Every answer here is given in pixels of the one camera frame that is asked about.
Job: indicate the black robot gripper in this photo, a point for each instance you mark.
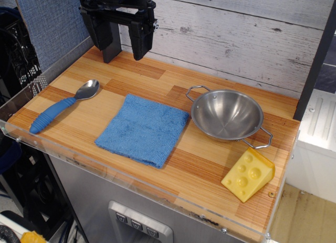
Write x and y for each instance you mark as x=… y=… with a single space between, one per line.
x=137 y=14

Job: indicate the steel bowl with wire handles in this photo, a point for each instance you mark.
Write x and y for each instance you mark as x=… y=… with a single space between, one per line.
x=226 y=115

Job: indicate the yellow plastic cheese wedge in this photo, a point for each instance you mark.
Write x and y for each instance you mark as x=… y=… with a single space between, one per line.
x=249 y=174

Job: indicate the folded blue cloth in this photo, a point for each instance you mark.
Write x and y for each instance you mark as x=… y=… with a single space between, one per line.
x=143 y=130

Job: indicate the blue fabric partition panel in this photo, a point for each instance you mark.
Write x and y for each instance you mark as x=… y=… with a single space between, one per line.
x=56 y=29

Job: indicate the clear acrylic table guard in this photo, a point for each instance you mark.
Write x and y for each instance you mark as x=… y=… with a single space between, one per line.
x=186 y=194

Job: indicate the grey dispenser control panel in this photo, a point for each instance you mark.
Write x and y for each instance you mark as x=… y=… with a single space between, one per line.
x=132 y=226

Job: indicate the yellow object bottom left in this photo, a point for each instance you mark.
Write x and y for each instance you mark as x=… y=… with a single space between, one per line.
x=32 y=237

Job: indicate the white ribbed side unit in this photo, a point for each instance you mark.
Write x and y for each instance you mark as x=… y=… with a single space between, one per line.
x=312 y=166

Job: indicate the dark grey left post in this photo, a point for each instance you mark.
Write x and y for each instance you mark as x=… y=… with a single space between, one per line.
x=113 y=43

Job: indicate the dark grey post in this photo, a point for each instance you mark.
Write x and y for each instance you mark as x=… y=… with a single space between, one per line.
x=317 y=63
x=113 y=43

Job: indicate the blue handled metal spoon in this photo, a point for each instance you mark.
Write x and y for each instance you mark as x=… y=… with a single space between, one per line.
x=86 y=91

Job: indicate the black wire crate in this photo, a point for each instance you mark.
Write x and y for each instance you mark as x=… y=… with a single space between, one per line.
x=19 y=62

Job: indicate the dark grey right post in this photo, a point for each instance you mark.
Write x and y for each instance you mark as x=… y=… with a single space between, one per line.
x=317 y=63

